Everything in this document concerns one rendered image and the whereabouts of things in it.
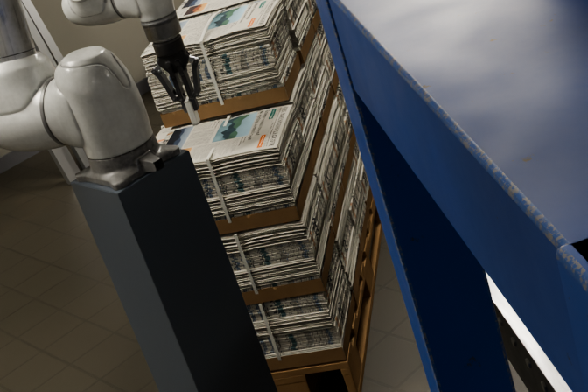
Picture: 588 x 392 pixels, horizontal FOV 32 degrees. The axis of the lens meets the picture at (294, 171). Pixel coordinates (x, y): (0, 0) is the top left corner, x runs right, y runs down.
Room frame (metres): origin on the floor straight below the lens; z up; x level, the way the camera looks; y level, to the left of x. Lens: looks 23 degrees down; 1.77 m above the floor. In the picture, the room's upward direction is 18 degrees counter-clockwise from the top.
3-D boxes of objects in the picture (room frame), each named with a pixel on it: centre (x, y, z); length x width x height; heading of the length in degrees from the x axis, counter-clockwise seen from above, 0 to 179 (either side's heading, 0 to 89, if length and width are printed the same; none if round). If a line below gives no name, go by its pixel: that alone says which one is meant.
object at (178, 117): (2.90, 0.20, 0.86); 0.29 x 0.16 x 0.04; 165
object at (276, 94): (2.84, -0.01, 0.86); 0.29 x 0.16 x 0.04; 165
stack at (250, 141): (3.02, 0.05, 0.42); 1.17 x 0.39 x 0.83; 164
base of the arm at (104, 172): (2.11, 0.33, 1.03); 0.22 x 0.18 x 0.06; 37
